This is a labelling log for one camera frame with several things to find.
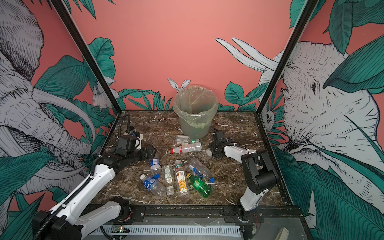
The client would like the white perforated cable tray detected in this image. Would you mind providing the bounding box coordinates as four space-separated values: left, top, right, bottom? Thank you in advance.
103 225 242 238

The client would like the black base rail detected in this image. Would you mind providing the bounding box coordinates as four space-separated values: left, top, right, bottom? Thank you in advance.
86 204 304 224

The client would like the blue label clear water bottle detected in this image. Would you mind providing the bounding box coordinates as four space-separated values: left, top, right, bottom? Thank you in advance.
150 159 162 175

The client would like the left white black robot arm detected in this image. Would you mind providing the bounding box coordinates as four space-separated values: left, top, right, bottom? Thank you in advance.
32 132 157 240

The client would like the sunflower label tea bottle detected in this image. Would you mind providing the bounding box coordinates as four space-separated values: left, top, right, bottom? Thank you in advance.
175 160 189 196

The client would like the grey mesh waste bin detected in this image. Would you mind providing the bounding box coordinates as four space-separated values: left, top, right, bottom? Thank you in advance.
173 87 219 140

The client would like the clear bottle green neck band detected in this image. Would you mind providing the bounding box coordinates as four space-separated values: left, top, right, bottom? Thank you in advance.
175 135 200 145

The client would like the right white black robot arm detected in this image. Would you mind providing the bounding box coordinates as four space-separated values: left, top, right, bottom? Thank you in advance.
207 129 280 222

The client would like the clear bottle green white label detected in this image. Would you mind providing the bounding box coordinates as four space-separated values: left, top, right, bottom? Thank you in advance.
163 165 175 196

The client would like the clear bottle blue cap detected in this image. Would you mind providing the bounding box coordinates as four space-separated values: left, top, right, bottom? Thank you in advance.
189 158 215 184

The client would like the red cap white bottle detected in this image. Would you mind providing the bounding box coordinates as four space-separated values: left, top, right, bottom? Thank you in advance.
171 142 202 154

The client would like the clear plastic bin liner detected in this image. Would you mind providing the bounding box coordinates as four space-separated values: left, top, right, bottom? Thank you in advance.
172 84 220 129

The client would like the black frame post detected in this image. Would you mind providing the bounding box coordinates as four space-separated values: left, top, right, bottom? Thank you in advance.
51 0 122 114
256 0 318 116

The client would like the right black frame post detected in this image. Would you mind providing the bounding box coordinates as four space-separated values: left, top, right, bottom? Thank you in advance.
256 0 318 116

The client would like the left black frame post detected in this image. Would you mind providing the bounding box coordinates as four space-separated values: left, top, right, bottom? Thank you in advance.
51 0 122 114

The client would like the grey black stapler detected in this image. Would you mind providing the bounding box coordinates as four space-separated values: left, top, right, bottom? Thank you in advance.
132 129 144 150

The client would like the green soda bottle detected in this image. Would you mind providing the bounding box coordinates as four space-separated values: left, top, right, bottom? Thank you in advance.
187 173 212 198

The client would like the crushed blue label water bottle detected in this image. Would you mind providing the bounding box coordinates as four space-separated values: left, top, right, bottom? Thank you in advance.
140 174 167 197

